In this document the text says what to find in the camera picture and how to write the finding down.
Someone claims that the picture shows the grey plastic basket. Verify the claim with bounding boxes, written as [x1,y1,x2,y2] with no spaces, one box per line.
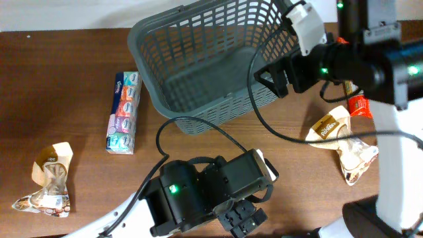
[128,0,298,135]

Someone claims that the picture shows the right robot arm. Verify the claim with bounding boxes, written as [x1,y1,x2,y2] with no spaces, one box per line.
[264,0,422,237]

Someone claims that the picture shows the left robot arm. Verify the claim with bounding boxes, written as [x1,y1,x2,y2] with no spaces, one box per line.
[70,149,279,237]

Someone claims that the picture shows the colourful tissue pack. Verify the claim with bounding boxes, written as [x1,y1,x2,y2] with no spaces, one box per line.
[106,71,143,155]

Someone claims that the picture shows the red pasta packet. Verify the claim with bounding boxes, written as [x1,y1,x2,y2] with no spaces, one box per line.
[336,36,373,119]

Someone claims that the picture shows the right beige snack bag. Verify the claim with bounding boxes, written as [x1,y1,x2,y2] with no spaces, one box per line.
[306,106,379,186]

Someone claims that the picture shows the beige snack bag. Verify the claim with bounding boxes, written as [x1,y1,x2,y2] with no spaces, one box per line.
[12,142,73,218]
[306,106,379,186]

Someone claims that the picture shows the left beige snack bag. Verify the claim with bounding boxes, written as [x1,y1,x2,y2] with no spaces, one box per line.
[12,142,73,218]

